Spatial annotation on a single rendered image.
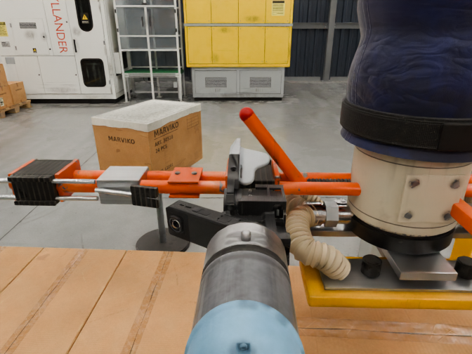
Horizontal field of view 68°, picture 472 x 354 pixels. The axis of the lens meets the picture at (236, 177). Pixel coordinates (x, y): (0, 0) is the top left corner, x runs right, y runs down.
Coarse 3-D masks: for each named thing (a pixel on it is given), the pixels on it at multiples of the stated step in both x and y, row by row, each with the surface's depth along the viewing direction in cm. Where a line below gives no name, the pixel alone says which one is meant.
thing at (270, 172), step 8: (272, 160) 60; (264, 168) 59; (272, 168) 59; (240, 176) 56; (256, 176) 56; (264, 176) 56; (272, 176) 56; (240, 184) 53; (264, 184) 53; (272, 184) 53
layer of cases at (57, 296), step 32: (0, 256) 158; (32, 256) 158; (64, 256) 158; (96, 256) 158; (128, 256) 158; (160, 256) 158; (192, 256) 158; (0, 288) 139; (32, 288) 139; (64, 288) 139; (96, 288) 139; (128, 288) 139; (160, 288) 139; (192, 288) 139; (0, 320) 124; (32, 320) 124; (64, 320) 124; (96, 320) 124; (128, 320) 124; (160, 320) 124; (192, 320) 124; (0, 352) 112; (32, 352) 112; (64, 352) 112; (96, 352) 112; (128, 352) 112; (160, 352) 112
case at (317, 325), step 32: (320, 320) 71; (352, 320) 71; (384, 320) 71; (416, 320) 71; (448, 320) 71; (320, 352) 64; (352, 352) 64; (384, 352) 64; (416, 352) 64; (448, 352) 64
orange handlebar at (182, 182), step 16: (80, 176) 60; (96, 176) 60; (160, 176) 59; (176, 176) 57; (192, 176) 57; (208, 176) 59; (224, 176) 59; (304, 176) 59; (320, 176) 59; (336, 176) 59; (160, 192) 56; (176, 192) 56; (192, 192) 56; (208, 192) 56; (288, 192) 55; (304, 192) 55; (320, 192) 55; (336, 192) 55; (352, 192) 55; (464, 208) 47; (464, 224) 46
